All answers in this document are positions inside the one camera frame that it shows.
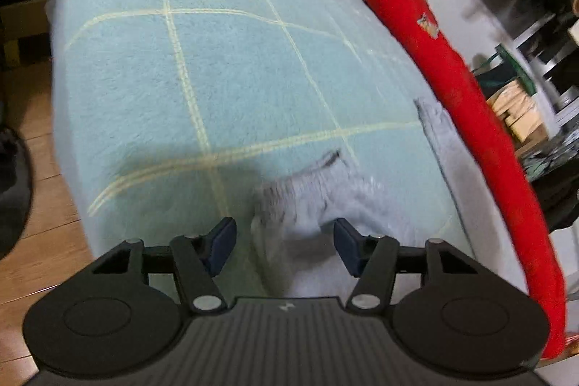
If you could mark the red quilt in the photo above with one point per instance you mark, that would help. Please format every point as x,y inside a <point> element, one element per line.
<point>452,65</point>

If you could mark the light blue checked bed blanket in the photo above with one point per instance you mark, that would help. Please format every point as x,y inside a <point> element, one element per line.
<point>203,74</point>

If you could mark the black cardboard box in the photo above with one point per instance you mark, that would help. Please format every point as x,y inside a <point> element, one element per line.
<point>25,1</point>

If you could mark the dark round object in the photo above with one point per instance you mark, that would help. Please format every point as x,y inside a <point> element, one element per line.
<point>13,196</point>

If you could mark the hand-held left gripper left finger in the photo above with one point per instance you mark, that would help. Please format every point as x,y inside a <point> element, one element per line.
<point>222,243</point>

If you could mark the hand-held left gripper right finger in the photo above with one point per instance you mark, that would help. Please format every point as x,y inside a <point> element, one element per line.
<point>346,246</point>

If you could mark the grey pants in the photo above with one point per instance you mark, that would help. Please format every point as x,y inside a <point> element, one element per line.
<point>307,196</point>

